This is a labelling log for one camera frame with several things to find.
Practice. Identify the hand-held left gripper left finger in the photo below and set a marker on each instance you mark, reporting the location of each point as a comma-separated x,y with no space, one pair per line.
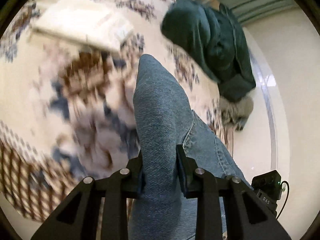
141,180

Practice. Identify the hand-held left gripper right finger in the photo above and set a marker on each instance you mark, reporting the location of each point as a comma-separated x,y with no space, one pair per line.
181,171

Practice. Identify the blue denim pants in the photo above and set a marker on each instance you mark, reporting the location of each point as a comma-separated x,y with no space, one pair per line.
162,120

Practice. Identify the white folded pants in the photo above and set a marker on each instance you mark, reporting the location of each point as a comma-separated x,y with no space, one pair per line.
82,22

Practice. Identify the grey crumpled cloth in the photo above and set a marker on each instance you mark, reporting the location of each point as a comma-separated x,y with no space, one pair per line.
236,112

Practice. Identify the white headboard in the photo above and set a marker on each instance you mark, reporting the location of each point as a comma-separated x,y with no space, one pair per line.
272,100

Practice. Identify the dark teal plush blanket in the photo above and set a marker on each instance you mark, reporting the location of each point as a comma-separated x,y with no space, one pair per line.
215,47

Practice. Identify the bed with floral sheet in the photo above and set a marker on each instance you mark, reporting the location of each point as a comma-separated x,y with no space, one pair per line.
37,92

